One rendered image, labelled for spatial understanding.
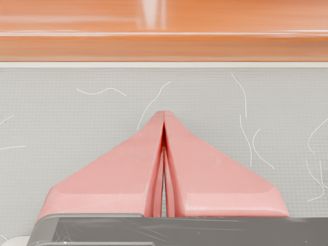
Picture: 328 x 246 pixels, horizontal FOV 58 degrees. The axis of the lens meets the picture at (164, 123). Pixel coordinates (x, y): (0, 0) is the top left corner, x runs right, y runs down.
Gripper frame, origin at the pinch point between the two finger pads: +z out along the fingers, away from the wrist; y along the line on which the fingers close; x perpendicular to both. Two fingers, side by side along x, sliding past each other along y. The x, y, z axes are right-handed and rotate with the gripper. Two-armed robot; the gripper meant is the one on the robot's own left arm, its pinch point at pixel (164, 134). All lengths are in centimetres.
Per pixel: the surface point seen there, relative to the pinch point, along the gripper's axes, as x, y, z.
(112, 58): -1.5, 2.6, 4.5
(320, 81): -0.3, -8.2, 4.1
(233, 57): -1.5, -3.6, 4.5
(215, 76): -0.5, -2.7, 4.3
